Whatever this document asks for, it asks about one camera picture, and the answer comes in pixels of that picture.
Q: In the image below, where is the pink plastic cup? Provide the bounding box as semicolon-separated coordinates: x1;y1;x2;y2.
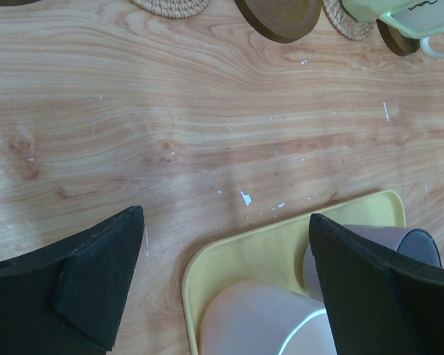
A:
199;281;337;354

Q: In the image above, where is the white cup green handle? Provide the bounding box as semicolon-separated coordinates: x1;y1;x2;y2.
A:
341;0;420;38

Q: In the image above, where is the woven rattan coaster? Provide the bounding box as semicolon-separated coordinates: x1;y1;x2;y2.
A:
321;0;376;41
130;0;212;19

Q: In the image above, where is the dark wooden coaster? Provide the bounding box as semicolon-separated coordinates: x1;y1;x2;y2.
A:
376;19;420;57
235;0;322;44

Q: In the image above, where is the yellow plastic tray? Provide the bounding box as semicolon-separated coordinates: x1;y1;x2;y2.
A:
181;190;406;354

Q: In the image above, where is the cream plastic cup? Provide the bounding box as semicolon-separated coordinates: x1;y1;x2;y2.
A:
388;0;444;58

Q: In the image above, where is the purple plastic cup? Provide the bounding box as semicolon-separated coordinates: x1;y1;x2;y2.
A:
302;225;443;302

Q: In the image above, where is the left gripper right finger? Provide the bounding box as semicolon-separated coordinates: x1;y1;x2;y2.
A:
309;214;444;354

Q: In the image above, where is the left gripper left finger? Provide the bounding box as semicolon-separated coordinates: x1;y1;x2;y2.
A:
0;206;144;354

